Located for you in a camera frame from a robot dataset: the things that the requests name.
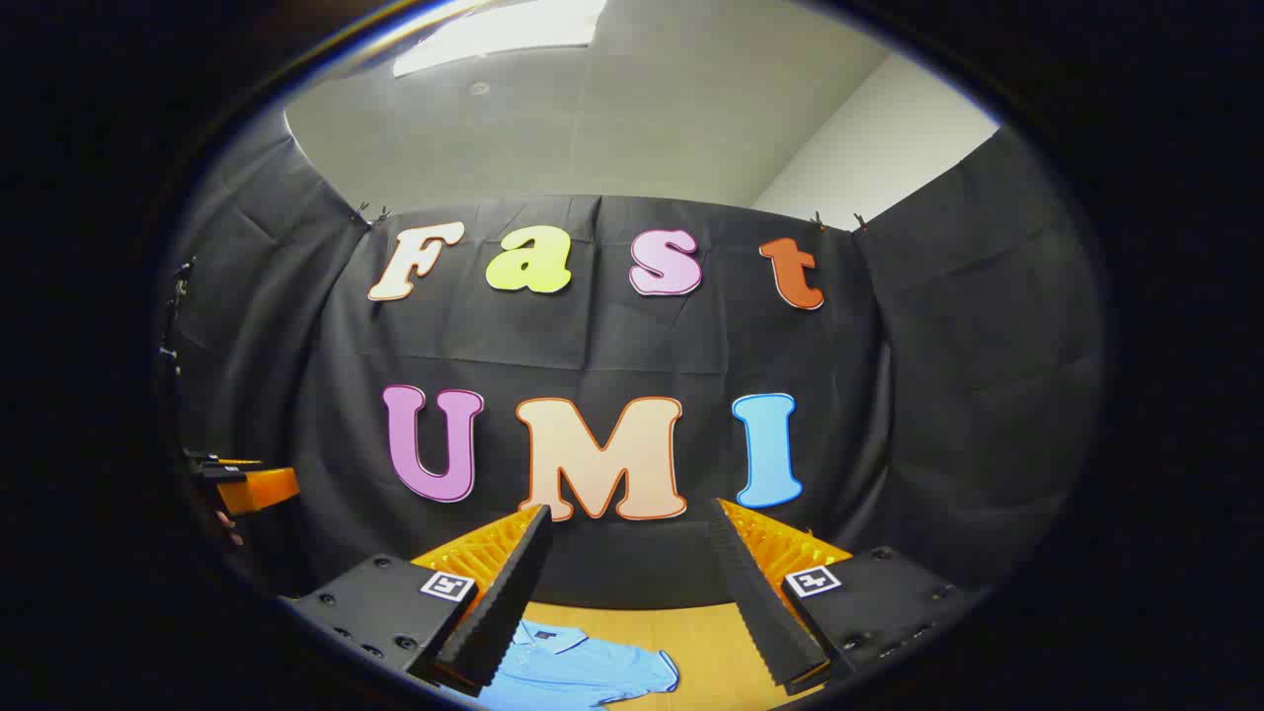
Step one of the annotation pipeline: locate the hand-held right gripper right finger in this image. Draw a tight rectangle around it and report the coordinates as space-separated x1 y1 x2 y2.
706 497 993 692

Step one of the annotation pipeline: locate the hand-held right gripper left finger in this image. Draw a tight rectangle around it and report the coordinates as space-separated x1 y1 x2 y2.
281 504 555 697

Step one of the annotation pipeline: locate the light blue polo T-shirt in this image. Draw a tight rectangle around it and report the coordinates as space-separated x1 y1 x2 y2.
464 620 680 711

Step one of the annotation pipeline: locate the white ceiling light panel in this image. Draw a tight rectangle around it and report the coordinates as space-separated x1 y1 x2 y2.
393 0 608 78

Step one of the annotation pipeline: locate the black backdrop cloth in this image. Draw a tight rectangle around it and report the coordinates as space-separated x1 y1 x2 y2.
163 123 1107 613

